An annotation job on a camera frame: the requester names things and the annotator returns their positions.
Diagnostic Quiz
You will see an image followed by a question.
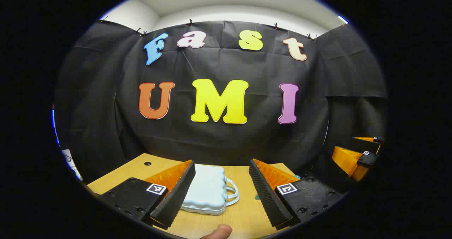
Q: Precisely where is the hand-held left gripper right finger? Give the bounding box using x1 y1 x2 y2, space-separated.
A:
249 159 345 231

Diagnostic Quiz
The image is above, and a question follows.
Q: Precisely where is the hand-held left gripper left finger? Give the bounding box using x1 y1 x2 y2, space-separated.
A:
101 160 196 230

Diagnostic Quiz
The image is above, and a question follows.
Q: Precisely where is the light blue suitcase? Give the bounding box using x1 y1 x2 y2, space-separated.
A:
180 164 240 216

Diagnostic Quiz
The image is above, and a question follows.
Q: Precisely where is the white side table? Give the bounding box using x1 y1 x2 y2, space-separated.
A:
62 149 83 181

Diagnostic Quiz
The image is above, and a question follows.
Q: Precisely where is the monitor screen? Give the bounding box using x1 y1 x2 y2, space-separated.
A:
51 105 59 144

